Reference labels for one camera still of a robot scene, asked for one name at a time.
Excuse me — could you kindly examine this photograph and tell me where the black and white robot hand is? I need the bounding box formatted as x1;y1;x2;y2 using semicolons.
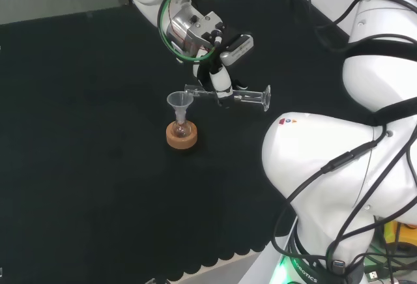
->
192;59;248;109

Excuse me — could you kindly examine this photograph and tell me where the green cable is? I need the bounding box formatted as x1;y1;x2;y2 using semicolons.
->
157;0;229;62

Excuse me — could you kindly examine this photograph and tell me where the clear plastic funnel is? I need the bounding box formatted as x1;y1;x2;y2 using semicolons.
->
167;91;194;122

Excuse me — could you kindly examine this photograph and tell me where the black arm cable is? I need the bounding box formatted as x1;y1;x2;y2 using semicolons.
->
272;124;395;265

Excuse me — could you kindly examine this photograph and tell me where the cork ring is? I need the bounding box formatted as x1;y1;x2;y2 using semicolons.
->
165;121;199;150

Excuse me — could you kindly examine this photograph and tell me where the clear glass graduated cylinder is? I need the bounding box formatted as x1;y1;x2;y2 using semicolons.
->
184;83;272;113

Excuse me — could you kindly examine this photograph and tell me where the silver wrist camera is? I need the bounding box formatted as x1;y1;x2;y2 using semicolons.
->
220;34;255;67

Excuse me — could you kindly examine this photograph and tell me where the clear round-bottom flask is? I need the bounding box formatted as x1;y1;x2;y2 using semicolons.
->
172;114;192;138

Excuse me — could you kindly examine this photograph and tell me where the black cloth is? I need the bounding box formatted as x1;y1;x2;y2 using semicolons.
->
0;0;359;281

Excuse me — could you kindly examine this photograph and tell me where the yellow stop button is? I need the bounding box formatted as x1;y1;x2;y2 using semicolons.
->
383;220;417;252

